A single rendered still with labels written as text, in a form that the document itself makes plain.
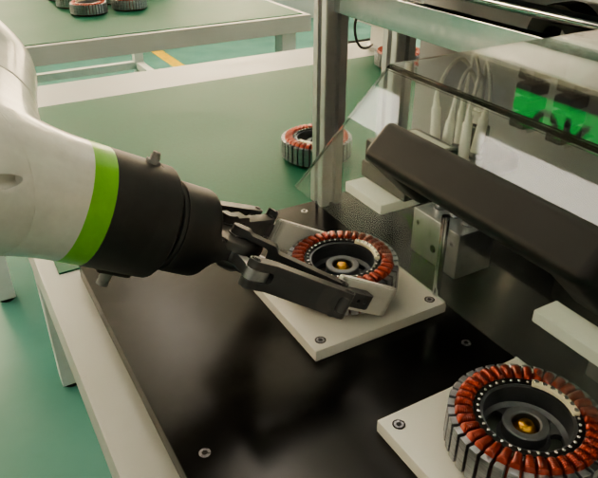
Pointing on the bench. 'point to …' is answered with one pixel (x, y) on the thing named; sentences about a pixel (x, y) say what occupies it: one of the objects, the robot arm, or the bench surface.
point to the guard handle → (505, 215)
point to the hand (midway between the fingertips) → (340, 268)
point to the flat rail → (436, 24)
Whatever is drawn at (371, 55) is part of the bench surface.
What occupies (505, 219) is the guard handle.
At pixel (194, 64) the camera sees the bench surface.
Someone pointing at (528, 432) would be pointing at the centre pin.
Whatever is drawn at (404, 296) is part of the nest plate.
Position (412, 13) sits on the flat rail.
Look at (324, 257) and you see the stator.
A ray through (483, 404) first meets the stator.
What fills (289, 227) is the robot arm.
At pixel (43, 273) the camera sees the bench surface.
